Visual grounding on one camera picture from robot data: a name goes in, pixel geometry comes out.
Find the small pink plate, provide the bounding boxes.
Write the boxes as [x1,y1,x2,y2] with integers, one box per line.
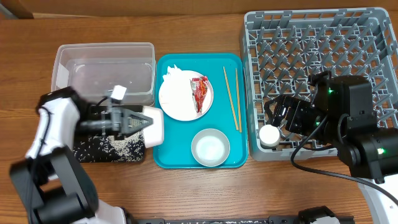
[143,106,164,148]

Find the white cup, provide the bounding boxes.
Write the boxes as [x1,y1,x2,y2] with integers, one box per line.
[259,124,280,149]

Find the wooden chopstick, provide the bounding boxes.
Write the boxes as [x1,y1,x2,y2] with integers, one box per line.
[223,67,239,131]
[235,68,242,133]

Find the white napkin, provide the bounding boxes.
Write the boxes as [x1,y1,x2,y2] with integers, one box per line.
[162,65,187,82]

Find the red snack wrapper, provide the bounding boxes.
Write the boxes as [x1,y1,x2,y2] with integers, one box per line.
[190,76,208,113]

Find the grey bowl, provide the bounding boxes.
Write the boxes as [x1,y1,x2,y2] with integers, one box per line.
[191,128,230,167]

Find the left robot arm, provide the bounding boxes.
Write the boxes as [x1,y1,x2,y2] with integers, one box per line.
[9,86,153,223]

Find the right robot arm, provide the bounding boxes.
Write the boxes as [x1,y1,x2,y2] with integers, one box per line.
[264,71,397,223]

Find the grey dishwasher rack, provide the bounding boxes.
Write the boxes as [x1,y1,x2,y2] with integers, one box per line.
[241,7,397,161]

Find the black tray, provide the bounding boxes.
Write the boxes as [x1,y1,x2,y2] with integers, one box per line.
[71,105,147,164]

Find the clear plastic bin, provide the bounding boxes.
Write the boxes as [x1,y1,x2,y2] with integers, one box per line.
[51,42,156,106]

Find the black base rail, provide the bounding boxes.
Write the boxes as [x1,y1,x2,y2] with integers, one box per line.
[136,215,355,224]

